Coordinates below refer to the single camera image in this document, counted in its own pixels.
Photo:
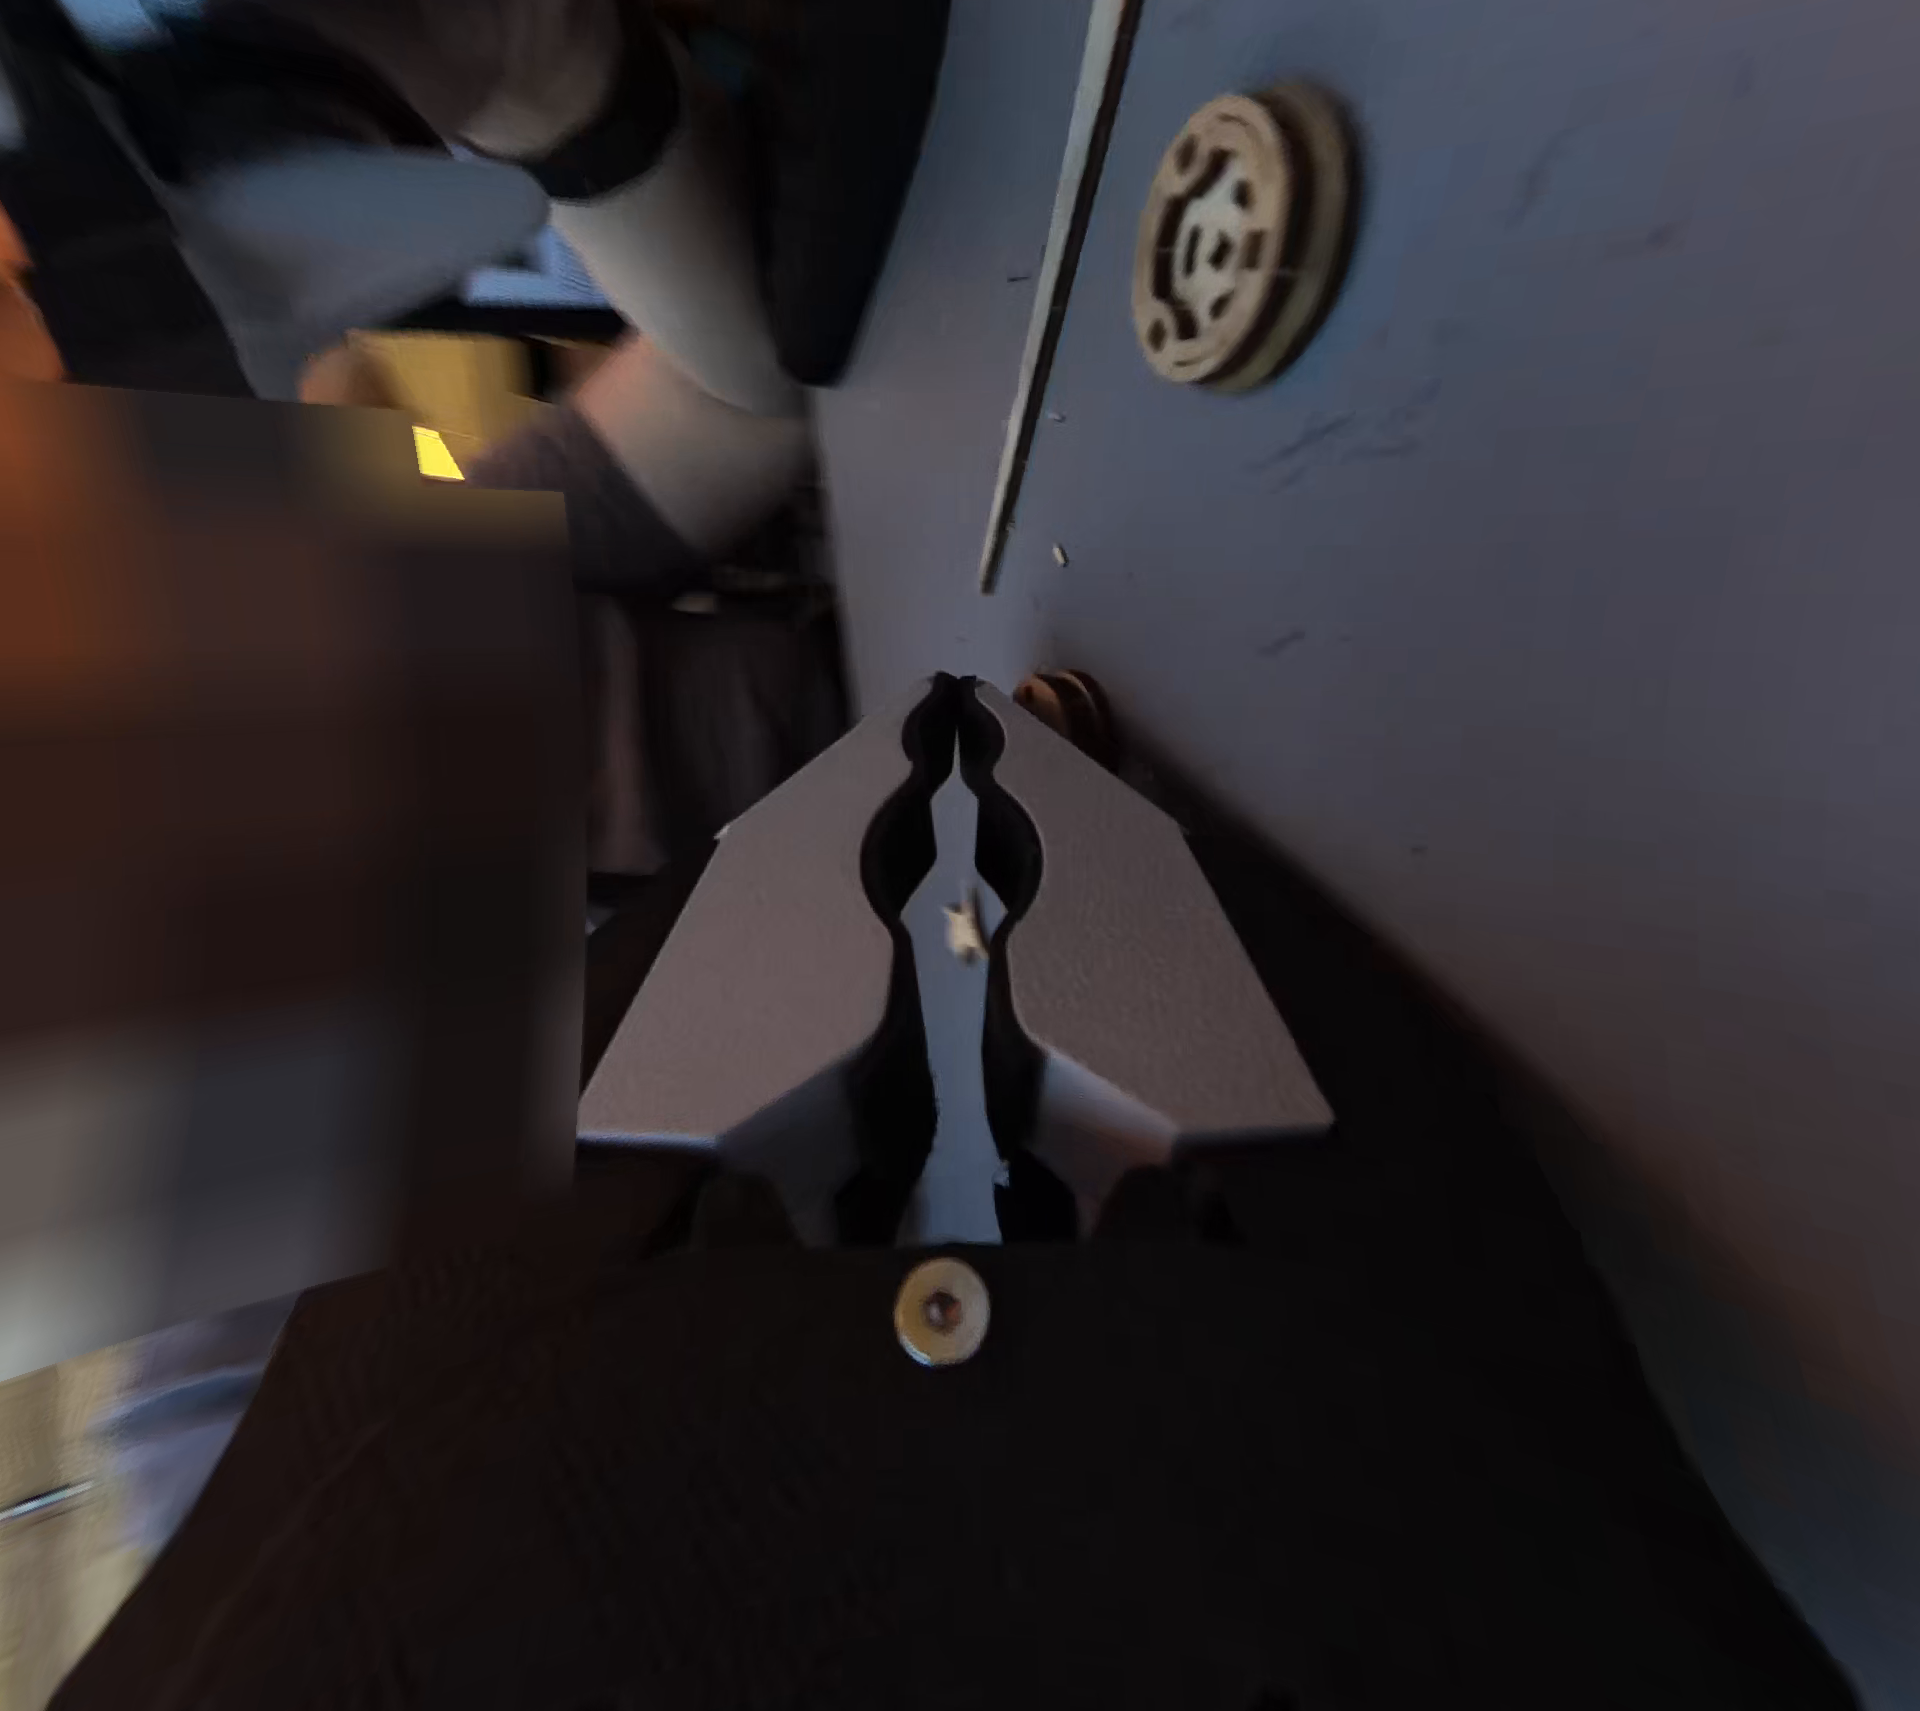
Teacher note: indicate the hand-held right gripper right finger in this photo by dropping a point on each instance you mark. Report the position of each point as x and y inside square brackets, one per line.
[1154, 977]

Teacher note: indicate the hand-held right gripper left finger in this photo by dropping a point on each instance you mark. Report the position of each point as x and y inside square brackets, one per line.
[751, 977]

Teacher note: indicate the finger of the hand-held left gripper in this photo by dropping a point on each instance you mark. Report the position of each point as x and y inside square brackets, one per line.
[352, 241]

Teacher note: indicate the thick round wooden gear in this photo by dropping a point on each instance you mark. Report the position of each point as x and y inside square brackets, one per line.
[1243, 237]

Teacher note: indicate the person's left forearm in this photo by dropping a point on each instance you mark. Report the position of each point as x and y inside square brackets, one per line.
[682, 301]

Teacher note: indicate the grey desk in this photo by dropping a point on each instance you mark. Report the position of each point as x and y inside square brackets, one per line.
[1574, 573]

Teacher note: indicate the small wooden scrap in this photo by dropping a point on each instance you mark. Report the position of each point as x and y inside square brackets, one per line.
[963, 933]

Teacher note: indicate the black wristband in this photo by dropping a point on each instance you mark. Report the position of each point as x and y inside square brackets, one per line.
[618, 133]

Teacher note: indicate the black model kit box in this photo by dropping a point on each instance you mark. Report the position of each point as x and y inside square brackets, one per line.
[849, 91]

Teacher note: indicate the thin pale stick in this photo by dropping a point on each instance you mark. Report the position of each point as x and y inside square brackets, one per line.
[1073, 241]

